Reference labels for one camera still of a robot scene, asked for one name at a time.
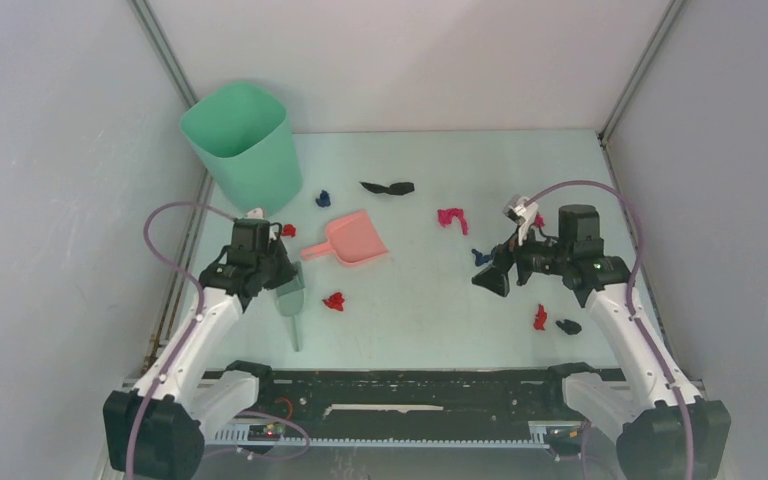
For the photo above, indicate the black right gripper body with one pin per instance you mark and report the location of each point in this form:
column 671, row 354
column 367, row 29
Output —
column 535, row 257

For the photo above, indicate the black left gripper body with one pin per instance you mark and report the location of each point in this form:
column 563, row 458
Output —
column 275, row 265

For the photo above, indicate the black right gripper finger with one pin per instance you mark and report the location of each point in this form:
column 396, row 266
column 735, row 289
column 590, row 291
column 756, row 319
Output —
column 502, row 256
column 493, row 278

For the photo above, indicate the mint green hand brush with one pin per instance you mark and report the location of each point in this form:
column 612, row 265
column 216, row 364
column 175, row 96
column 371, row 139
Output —
column 290, row 302

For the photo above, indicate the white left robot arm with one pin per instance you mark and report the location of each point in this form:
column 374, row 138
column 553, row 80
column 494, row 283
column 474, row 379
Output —
column 160, row 427

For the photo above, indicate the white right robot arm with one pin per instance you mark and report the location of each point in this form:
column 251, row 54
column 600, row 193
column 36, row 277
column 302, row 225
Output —
column 665, row 428

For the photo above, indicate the blue paper scrap centre right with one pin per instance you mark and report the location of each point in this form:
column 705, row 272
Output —
column 480, row 258

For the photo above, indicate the red paper scrap near bin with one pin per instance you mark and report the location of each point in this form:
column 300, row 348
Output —
column 289, row 230

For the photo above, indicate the red paper scrap front right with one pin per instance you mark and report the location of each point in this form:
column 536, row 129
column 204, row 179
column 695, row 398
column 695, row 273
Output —
column 540, row 318

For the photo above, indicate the large pink paper scrap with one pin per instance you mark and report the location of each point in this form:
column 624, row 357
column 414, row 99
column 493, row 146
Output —
column 449, row 216

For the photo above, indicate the dark paper scrap front right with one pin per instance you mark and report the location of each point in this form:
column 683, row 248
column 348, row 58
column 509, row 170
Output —
column 569, row 327

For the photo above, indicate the red paper scrap near brush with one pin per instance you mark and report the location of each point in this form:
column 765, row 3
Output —
column 335, row 301

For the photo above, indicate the blue paper scrap near bin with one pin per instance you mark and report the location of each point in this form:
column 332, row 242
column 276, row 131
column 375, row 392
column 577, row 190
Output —
column 323, row 200

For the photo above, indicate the pink plastic dustpan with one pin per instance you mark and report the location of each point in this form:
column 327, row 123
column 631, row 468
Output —
column 352, row 239

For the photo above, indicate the black paper scrap rear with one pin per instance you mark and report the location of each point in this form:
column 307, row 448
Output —
column 394, row 189

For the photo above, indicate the green plastic waste bin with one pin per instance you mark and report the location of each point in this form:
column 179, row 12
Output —
column 243, row 136

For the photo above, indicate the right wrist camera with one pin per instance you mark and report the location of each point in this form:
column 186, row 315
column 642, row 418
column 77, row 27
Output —
column 523, row 212

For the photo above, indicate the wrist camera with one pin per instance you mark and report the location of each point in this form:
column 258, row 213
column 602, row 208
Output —
column 255, row 214
column 523, row 212

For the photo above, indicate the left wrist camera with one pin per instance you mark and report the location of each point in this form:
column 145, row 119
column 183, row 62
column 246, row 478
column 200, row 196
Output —
column 255, row 214

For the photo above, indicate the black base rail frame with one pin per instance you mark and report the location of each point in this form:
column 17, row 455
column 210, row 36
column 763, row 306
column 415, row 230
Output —
column 435, row 404

